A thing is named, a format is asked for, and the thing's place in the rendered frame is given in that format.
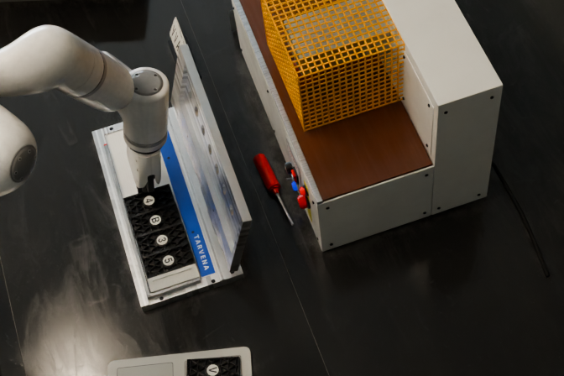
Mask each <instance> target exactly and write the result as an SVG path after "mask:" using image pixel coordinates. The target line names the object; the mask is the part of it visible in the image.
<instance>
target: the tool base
mask: <svg viewBox="0 0 564 376"><path fill-rule="evenodd" d="M109 128H113V130H110V129H109ZM168 129H169V131H170V136H171V138H172V141H173V144H174V146H175V151H176V153H177V156H178V159H179V161H180V166H181V168H182V171H183V174H184V177H185V181H186V184H187V186H188V189H189V192H190V194H191V199H192V201H193V204H194V207H195V209H196V214H197V216H198V219H199V222H200V224H201V229H202V231H203V234H204V237H205V239H206V244H207V247H208V249H209V252H210V255H211V259H212V262H213V264H214V267H215V270H216V273H215V274H213V275H210V276H207V277H205V278H202V279H201V283H199V284H196V285H192V286H189V287H186V288H184V289H181V290H177V291H174V292H171V293H169V294H166V295H162V297H164V299H163V300H160V299H159V298H160V297H161V296H159V297H156V298H153V299H151V300H148V298H147V295H146V292H145V288H144V283H143V281H142V277H141V274H140V271H139V268H138V263H137V259H136V257H135V253H134V251H133V245H132V242H131V239H130V236H129V233H128V228H127V224H126V222H125V218H124V215H123V210H122V207H121V204H120V200H119V198H118V193H117V190H116V186H115V184H114V180H113V177H112V172H111V169H110V166H109V163H108V160H107V155H106V151H105V149H104V144H107V146H108V148H109V152H110V155H111V158H112V163H113V166H114V169H115V172H116V175H117V180H118V184H119V186H120V190H121V192H122V196H123V198H124V195H123V190H122V187H121V184H120V181H119V178H118V173H117V170H116V166H115V164H114V161H113V157H112V152H111V150H110V146H109V143H108V140H107V136H108V135H109V134H113V133H117V132H120V131H123V122H122V123H117V124H114V125H112V126H109V127H106V128H102V129H98V130H96V131H93V132H92V135H93V138H94V141H95V145H96V147H97V152H98V156H99V160H100V162H101V166H102V171H103V174H104V177H105V180H106V183H107V188H108V192H109V195H110V198H111V201H112V206H113V210H114V213H115V216H116V219H117V224H118V227H119V231H120V233H121V237H122V240H123V246H124V248H125V252H126V254H127V258H128V263H129V266H130V269H131V273H132V276H133V281H134V284H135V287H136V291H137V293H138V299H139V302H140V305H141V308H142V310H143V312H145V311H149V310H152V309H154V308H157V307H160V306H164V305H167V304H169V303H172V302H175V301H178V300H181V299H184V298H186V297H189V296H192V295H196V294H199V293H201V292H204V291H207V290H211V289H214V288H216V287H219V286H222V285H226V284H229V283H232V282H234V281H237V280H240V279H244V275H243V270H242V267H241V265H240V264H239V268H238V271H234V272H230V273H229V271H228V268H227V260H226V257H225V254H224V252H223V250H221V247H220V244H219V242H218V239H217V235H216V234H215V232H214V229H213V226H212V222H211V219H210V217H209V215H208V212H207V207H206V203H205V200H204V197H203V195H202V192H201V183H200V181H199V178H198V175H196V173H195V171H194V168H193V165H192V163H191V160H190V158H189V155H188V153H187V150H186V147H185V143H184V140H183V136H182V133H181V131H180V126H179V124H178V121H177V114H176V111H175V108H174V107H171V108H169V113H168ZM135 242H136V244H137V241H136V239H135ZM137 248H138V244H137ZM138 253H139V256H140V259H141V255H140V252H139V249H138ZM141 262H142V265H143V268H144V264H143V261H142V259H141ZM144 273H145V269H144ZM145 276H146V280H147V282H148V279H147V275H146V273H145ZM212 279H214V280H215V281H216V282H215V283H212ZM148 285H149V282H148ZM149 291H150V288H149ZM150 294H151V291H150Z"/></svg>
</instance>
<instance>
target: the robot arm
mask: <svg viewBox="0 0 564 376"><path fill-rule="evenodd" d="M52 89H56V90H57V91H60V92H62V93H64V94H66V95H67V96H69V97H72V98H74V99H76V100H77V101H79V102H83V103H85V104H86V105H88V106H90V107H93V108H95V109H97V110H100V111H104V112H115V111H118V113H119V114H120V116H121V117H122V120H123V139H124V141H125V143H126V145H127V156H128V162H129V165H130V168H131V171H132V174H133V178H134V182H135V184H136V187H137V189H138V193H141V192H143V193H147V192H148V193H150V192H154V179H155V181H156V184H159V183H160V180H161V156H160V149H161V148H162V147H163V145H164V144H165V142H166V140H167V135H168V113H169V91H170V84H169V81H168V79H167V77H166V76H165V75H164V74H163V73H162V72H161V71H159V70H156V69H154V68H150V67H141V68H138V69H135V70H131V69H130V68H129V67H127V66H126V65H125V64H124V63H123V62H122V61H120V60H119V59H117V58H116V57H114V56H113V55H111V54H110V53H108V52H106V51H100V50H99V49H97V48H96V47H94V46H92V45H91V44H89V43H87V42H86V41H85V40H83V39H81V38H79V37H78V36H76V35H74V34H73V33H71V32H70V31H68V30H66V29H63V28H61V27H59V26H55V25H41V26H38V27H36V28H33V29H31V30H30V31H28V32H27V33H25V34H23V35H22V36H20V37H19V38H17V39H16V40H14V41H13V42H12V43H11V44H8V45H7V46H5V47H3V48H1V49H0V97H15V96H24V95H32V94H39V93H43V92H46V91H50V90H52ZM36 159H37V144H36V141H35V138H34V135H33V134H32V133H31V131H30V130H29V128H28V127H27V126H26V125H25V124H24V123H23V122H22V121H21V120H19V119H18V118H17V117H16V116H15V115H13V114H12V113H11V112H10V111H9V110H7V109H6V108H5V107H3V106H1V105H0V196H4V195H7V194H8V193H10V192H13V191H15V190H17V189H18V188H19V187H20V186H21V185H22V184H23V183H24V182H25V181H26V180H27V179H28V177H29V176H30V174H31V173H32V171H33V169H34V166H35V163H36Z"/></svg>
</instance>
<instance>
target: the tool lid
mask: <svg viewBox="0 0 564 376"><path fill-rule="evenodd" d="M171 103H172V106H173V107H174V108H175V111H176V114H177V121H178V124H179V126H180V131H181V133H182V136H183V140H184V143H185V147H186V150H187V153H188V155H189V158H190V160H191V163H192V165H193V168H194V171H195V173H196V175H198V178H199V181H200V183H201V192H202V195H203V197H204V200H205V203H206V207H207V212H208V215H209V217H210V219H211V224H212V226H213V229H214V232H215V234H216V235H217V239H218V242H219V244H220V247H221V250H223V252H224V254H225V257H226V260H227V268H228V271H229V273H230V272H234V271H238V268H239V264H240V262H241V258H242V256H243V250H244V247H245V243H246V241H247V237H248V232H249V229H250V226H251V223H252V218H251V216H250V213H249V211H248V207H247V205H246V202H245V200H244V197H243V193H242V191H241V188H240V186H239V184H238V180H237V177H236V175H235V172H234V170H233V167H232V163H231V161H230V159H229V156H228V154H227V150H226V147H225V145H224V143H223V140H222V136H221V134H220V131H219V128H218V126H217V122H216V120H215V118H214V115H213V112H212V109H211V106H210V103H209V101H208V99H207V96H206V93H205V90H204V87H203V85H202V83H201V78H200V77H199V74H198V71H197V69H196V65H195V62H194V60H193V58H192V55H191V52H190V49H189V46H188V44H181V45H179V51H178V56H177V62H176V67H175V79H174V84H173V90H172V95H171Z"/></svg>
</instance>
